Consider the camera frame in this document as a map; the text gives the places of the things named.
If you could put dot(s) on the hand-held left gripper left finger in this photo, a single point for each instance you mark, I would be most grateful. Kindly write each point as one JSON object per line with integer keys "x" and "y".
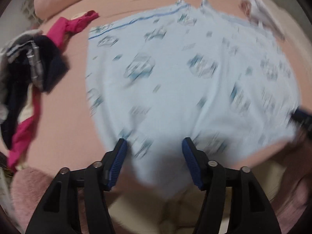
{"x": 117, "y": 165}

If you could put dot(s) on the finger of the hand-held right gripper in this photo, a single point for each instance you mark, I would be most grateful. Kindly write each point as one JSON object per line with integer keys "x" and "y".
{"x": 303, "y": 117}

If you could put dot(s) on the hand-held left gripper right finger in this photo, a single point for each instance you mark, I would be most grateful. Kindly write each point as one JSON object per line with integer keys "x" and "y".
{"x": 192, "y": 165}

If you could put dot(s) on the light blue printed garment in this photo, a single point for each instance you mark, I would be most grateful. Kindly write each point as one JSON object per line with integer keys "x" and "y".
{"x": 182, "y": 78}

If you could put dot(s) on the dark navy clothes pile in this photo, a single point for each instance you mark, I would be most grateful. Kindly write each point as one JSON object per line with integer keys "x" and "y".
{"x": 53, "y": 63}

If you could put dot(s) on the pink bed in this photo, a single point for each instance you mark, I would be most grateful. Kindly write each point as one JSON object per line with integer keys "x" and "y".
{"x": 68, "y": 107}

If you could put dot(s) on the pink fluffy pajamas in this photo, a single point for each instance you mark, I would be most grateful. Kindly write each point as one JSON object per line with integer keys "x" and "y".
{"x": 31, "y": 187}

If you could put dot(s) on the white folded garment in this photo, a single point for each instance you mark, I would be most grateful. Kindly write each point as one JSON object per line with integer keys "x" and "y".
{"x": 258, "y": 14}

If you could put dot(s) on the magenta garment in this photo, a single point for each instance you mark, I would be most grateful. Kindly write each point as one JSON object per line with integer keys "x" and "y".
{"x": 73, "y": 25}

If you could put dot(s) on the white grey garment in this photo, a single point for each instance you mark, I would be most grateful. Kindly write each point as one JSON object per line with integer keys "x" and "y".
{"x": 22, "y": 39}

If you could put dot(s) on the white shelf rack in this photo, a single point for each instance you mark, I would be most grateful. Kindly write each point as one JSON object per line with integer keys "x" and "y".
{"x": 29, "y": 11}

